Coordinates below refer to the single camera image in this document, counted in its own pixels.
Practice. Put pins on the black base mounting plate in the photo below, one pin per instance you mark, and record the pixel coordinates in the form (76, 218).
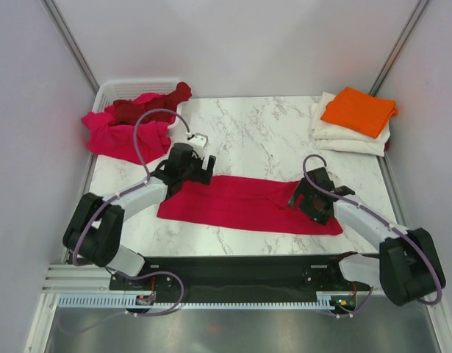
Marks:
(239, 277)

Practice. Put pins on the wall aluminium rail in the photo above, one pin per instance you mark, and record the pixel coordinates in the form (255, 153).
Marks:
(70, 42)
(409, 27)

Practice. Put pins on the pink magenta t shirt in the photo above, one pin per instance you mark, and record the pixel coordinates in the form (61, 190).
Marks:
(118, 143)

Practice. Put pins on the white plastic laundry basket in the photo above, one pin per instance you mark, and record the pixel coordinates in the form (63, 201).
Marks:
(128, 89)

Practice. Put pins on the aluminium frame extrusion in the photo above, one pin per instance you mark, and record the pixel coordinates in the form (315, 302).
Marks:
(72, 279)

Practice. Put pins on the crimson red t shirt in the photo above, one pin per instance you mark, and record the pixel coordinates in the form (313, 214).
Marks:
(245, 204)

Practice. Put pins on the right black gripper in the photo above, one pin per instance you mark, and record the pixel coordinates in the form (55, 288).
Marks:
(320, 216)

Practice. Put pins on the folded orange t shirt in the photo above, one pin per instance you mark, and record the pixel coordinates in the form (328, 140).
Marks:
(360, 112)

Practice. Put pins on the right wall aluminium rail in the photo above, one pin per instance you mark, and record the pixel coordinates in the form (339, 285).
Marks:
(409, 27)

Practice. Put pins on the dark red t shirt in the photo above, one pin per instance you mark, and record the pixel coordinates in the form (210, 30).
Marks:
(127, 112)

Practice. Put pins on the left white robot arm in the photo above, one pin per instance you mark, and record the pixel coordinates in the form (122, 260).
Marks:
(94, 231)

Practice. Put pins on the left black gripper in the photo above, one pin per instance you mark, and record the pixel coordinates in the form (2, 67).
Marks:
(201, 176)

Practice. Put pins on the white slotted cable duct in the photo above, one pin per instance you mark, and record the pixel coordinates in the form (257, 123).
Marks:
(322, 301)

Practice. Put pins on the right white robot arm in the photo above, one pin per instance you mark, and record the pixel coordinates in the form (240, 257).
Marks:
(407, 267)

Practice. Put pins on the left wall aluminium rail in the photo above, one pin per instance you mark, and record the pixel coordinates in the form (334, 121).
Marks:
(70, 42)

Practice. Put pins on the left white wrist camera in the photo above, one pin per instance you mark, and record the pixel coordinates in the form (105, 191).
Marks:
(198, 141)

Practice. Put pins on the folded white t shirt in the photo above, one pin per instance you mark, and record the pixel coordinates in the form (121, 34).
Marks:
(326, 136)

